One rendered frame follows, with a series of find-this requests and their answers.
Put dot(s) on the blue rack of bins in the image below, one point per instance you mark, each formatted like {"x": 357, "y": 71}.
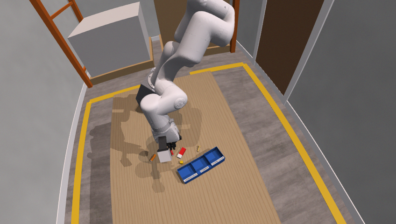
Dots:
{"x": 201, "y": 165}

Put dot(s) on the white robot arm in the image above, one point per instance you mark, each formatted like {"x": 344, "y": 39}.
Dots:
{"x": 204, "y": 21}

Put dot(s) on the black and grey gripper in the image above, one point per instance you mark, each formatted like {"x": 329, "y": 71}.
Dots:
{"x": 171, "y": 134}

